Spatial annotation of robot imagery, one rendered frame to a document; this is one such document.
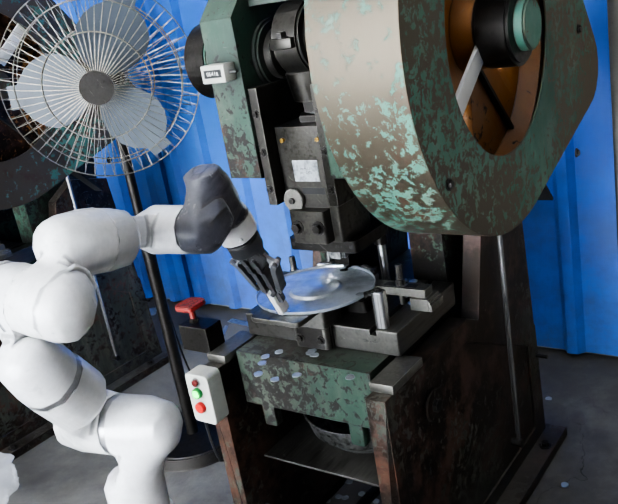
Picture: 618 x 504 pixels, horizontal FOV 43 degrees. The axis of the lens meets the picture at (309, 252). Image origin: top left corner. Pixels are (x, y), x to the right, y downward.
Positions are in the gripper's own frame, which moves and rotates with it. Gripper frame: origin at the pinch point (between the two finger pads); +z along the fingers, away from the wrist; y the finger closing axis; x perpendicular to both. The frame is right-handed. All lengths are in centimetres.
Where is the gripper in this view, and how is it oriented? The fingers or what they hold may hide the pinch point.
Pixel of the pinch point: (278, 300)
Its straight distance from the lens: 177.7
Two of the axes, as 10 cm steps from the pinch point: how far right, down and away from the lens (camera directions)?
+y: 8.3, 0.5, -5.6
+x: 4.2, -7.1, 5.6
